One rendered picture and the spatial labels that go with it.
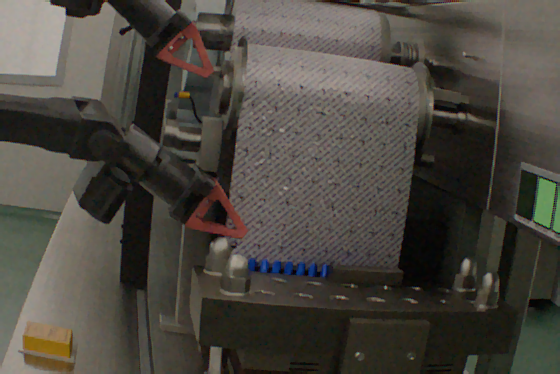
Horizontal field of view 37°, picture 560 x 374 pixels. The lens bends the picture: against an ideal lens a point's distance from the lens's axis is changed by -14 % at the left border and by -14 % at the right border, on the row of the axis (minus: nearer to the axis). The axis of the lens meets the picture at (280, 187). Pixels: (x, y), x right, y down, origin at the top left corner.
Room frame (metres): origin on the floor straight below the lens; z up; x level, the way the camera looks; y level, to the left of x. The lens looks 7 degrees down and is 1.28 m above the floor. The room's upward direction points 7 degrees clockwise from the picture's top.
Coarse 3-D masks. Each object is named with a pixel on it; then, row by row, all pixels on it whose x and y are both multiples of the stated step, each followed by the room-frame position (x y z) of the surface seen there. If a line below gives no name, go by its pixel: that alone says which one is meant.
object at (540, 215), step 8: (544, 184) 0.96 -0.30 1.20; (552, 184) 0.94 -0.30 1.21; (544, 192) 0.96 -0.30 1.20; (552, 192) 0.93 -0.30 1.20; (544, 200) 0.95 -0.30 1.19; (552, 200) 0.93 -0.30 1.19; (536, 208) 0.97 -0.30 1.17; (544, 208) 0.95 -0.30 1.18; (552, 208) 0.93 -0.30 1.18; (536, 216) 0.97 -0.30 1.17; (544, 216) 0.95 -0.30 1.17; (544, 224) 0.94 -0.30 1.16
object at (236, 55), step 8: (240, 48) 1.24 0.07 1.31; (232, 56) 1.27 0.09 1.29; (240, 56) 1.22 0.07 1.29; (240, 64) 1.21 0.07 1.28; (240, 72) 1.20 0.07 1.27; (232, 88) 1.21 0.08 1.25; (424, 88) 1.25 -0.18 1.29; (232, 96) 1.20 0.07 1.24; (424, 96) 1.24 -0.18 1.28; (232, 104) 1.20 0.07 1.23; (424, 104) 1.24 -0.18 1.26; (232, 112) 1.21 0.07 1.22; (424, 112) 1.24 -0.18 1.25; (224, 120) 1.26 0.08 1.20; (232, 120) 1.21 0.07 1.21; (224, 128) 1.24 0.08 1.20; (416, 136) 1.25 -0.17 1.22; (416, 144) 1.26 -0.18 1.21
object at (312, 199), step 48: (240, 144) 1.19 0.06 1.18; (288, 144) 1.20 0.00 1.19; (336, 144) 1.21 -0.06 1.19; (240, 192) 1.19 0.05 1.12; (288, 192) 1.20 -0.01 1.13; (336, 192) 1.21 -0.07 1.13; (384, 192) 1.23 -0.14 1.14; (240, 240) 1.20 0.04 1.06; (288, 240) 1.21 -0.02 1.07; (336, 240) 1.22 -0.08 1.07; (384, 240) 1.23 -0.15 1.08
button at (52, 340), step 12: (36, 324) 1.08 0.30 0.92; (24, 336) 1.02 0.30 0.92; (36, 336) 1.03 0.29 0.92; (48, 336) 1.04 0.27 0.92; (60, 336) 1.05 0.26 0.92; (72, 336) 1.09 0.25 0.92; (24, 348) 1.02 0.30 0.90; (36, 348) 1.02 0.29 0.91; (48, 348) 1.02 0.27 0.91; (60, 348) 1.03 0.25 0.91
